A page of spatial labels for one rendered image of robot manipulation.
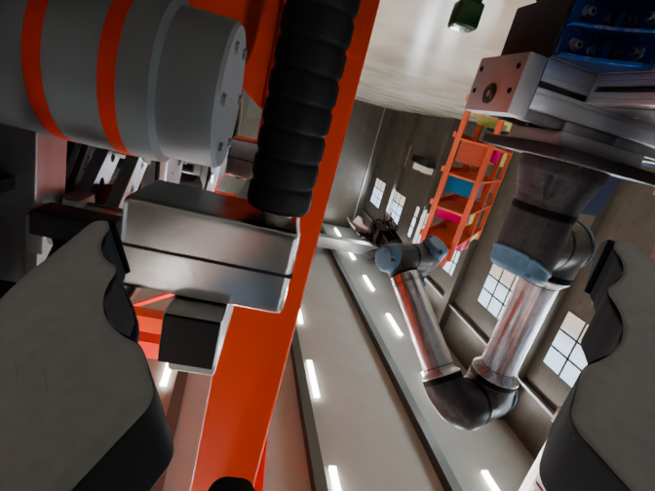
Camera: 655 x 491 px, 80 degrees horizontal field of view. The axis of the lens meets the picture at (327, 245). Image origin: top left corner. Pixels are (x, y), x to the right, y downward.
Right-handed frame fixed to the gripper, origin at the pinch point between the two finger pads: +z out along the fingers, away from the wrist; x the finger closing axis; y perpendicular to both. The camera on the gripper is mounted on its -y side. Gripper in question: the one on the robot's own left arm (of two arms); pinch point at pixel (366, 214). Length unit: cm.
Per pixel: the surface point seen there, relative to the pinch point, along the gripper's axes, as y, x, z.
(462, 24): 73, 15, -28
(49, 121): 72, 71, -51
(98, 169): 53, 71, -33
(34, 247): 62, 75, -55
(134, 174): 52, 67, -33
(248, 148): 61, 53, -41
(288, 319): 16, 43, -42
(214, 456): -20, 62, -56
